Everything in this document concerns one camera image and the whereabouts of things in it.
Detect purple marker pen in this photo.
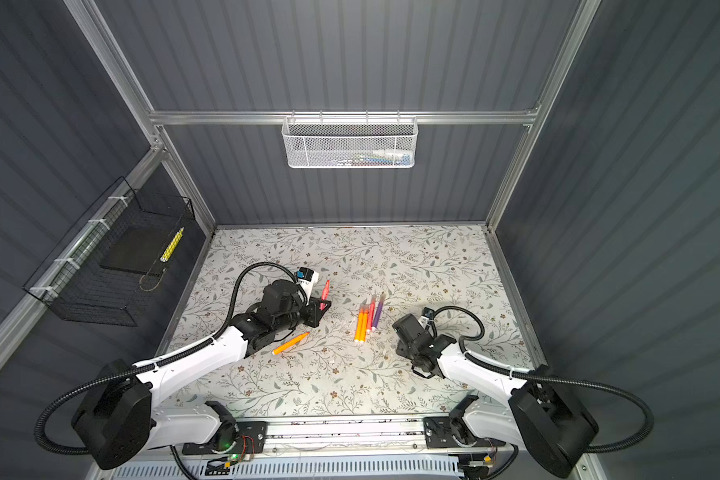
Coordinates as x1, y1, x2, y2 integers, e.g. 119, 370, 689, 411
371, 292, 386, 331

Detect bright orange marker pen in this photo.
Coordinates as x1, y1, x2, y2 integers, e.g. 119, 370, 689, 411
357, 306, 370, 343

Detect black wire basket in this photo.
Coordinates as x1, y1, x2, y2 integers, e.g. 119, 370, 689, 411
24, 184, 204, 327

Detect yellow orange marker pen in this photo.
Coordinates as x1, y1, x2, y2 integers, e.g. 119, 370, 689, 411
354, 307, 365, 343

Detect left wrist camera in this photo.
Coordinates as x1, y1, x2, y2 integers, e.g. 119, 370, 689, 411
296, 267, 319, 299

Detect pink red marker pen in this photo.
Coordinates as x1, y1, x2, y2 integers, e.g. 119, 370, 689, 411
366, 295, 377, 333

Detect black foam block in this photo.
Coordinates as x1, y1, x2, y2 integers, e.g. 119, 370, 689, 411
99, 227, 170, 276

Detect yellow marker in basket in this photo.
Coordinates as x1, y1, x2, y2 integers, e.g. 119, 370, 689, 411
159, 227, 185, 263

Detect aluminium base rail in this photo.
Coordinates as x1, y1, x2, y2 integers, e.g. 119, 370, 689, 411
182, 413, 499, 457

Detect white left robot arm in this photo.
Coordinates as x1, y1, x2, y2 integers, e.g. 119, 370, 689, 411
72, 268, 331, 470

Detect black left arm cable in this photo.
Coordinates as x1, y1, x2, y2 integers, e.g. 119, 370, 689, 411
34, 261, 307, 455

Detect pens in white basket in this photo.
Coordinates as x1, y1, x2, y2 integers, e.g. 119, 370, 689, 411
309, 149, 415, 168

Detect white vented cable duct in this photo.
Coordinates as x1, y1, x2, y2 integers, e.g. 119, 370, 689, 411
110, 455, 463, 480

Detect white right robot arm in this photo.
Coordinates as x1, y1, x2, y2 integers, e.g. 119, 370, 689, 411
393, 310, 599, 478

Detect white wire mesh basket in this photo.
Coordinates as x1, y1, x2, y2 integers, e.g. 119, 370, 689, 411
281, 117, 419, 169

